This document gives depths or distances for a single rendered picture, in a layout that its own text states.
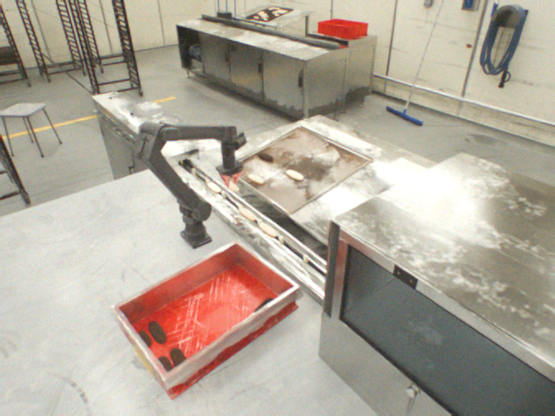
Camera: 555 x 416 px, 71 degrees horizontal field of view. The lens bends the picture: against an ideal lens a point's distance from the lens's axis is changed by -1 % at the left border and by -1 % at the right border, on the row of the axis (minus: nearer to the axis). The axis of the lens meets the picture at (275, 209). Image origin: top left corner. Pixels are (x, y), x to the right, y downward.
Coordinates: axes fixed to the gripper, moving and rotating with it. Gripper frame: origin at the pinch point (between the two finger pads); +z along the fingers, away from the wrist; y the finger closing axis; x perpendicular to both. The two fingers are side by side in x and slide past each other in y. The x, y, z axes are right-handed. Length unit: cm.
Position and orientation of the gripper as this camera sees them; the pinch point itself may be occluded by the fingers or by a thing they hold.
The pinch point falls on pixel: (230, 184)
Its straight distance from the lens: 171.8
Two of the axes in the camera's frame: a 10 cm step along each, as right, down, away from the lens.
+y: 7.9, -3.7, 5.0
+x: -6.2, -4.4, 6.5
